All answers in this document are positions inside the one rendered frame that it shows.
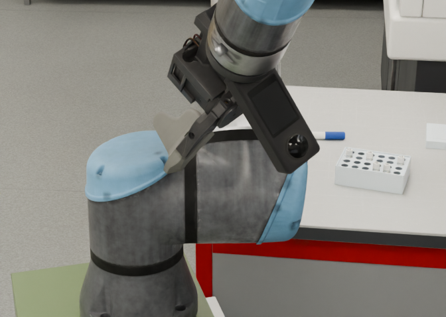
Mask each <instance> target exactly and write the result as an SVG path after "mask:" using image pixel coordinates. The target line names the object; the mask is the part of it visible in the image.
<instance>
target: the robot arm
mask: <svg viewBox="0 0 446 317"><path fill-rule="evenodd" d="M313 2H314V0H211V8H209V9H208V10H205V11H203V12H201V13H200V14H199V15H197V16H196V17H195V20H194V24H195V25H196V26H197V28H198V29H199V30H200V35H198V34H195V35H194V36H193V38H188V39H187V40H186V41H185V43H184V44H183V48H182V49H180V50H179V51H178V52H176V53H174V54H173V59H172V61H171V65H170V68H169V72H168V74H167V77H168V79H170V81H172V83H173V84H174V85H175V86H176V88H177V89H178V90H179V91H180V92H181V93H182V94H183V95H184V96H185V98H186V99H187V100H188V101H189V102H190V104H192V103H193V102H195V101H196V102H197V103H198V104H199V106H201V108H203V110H204V113H203V114H201V113H200V112H199V111H198V110H196V109H193V108H190V109H187V110H186V111H185V112H184V113H183V114H182V115H181V116H180V117H173V116H172V115H169V114H168V113H165V112H162V111H160V112H158V113H157V114H156V115H155V116H154V118H153V126H154V128H155V130H156V131H138V132H133V133H128V134H124V135H120V136H118V137H115V138H113V139H110V140H109V141H107V142H105V143H103V144H102V145H100V146H99V147H98V148H97V149H96V150H95V151H94V152H93V153H92V154H91V155H90V157H89V159H88V162H87V166H86V186H85V194H86V197H87V202H88V224H89V236H90V258H91V259H90V263H89V266H88V270H87V272H86V276H85V279H84V282H83V285H82V289H81V291H80V298H79V303H80V317H196V314H197V311H198V293H197V289H196V285H195V283H194V281H193V278H192V275H191V273H190V270H189V268H188V265H187V263H186V260H185V257H184V252H183V244H185V243H256V244H257V245H260V244H262V243H267V242H278V241H287V240H290V239H291V238H292V237H294V235H295V234H296V233H297V231H298V229H299V226H300V223H301V218H302V215H303V208H304V203H305V195H306V188H307V174H308V164H307V163H308V160H309V159H311V158H312V157H313V156H315V155H316V154H317V153H318V152H319V151H320V146H319V144H318V142H317V140H316V138H315V137H314V135H313V134H312V132H311V130H310V128H309V126H308V125H307V123H306V121H305V120H304V118H303V116H302V115H301V112H300V111H299V109H298V107H297V106H296V104H295V102H294V100H293V98H292V97H291V95H290V93H289V91H288V90H287V88H286V86H285V84H284V83H283V81H282V78H281V66H280V60H281V59H282V58H283V55H284V54H285V51H286V50H287V47H288V46H289V43H290V42H291V39H292V38H293V35H294V34H295V31H296V30H297V27H298V26H299V24H300V22H301V20H302V18H303V16H304V14H305V13H306V12H307V11H308V9H309V8H310V6H311V5H312V4H313ZM195 36H197V37H196V38H195ZM189 40H191V41H190V42H188V41H189ZM187 42H188V43H187ZM188 48H189V49H188ZM174 68H175V69H174Z"/></svg>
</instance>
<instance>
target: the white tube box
mask: <svg viewBox="0 0 446 317"><path fill-rule="evenodd" d="M348 148H350V147H345V148H344V150H343V152H342V154H341V156H340V158H339V160H338V162H337V164H336V166H335V176H334V184H338V185H342V186H350V187H355V188H363V189H369V190H377V191H381V192H390V193H395V194H403V192H404V188H405V186H406V183H407V181H408V177H409V172H410V164H411V156H407V155H402V156H404V157H405V158H404V165H402V166H400V165H398V156H400V155H398V154H393V153H384V152H379V151H372V152H373V159H372V161H368V160H366V153H367V152H368V151H370V150H365V149H355V148H350V149H352V150H353V152H352V158H346V149H348ZM375 161H377V162H379V163H380V169H379V171H378V172H377V171H373V162H375ZM384 163H390V173H386V172H383V171H384V170H383V167H384Z"/></svg>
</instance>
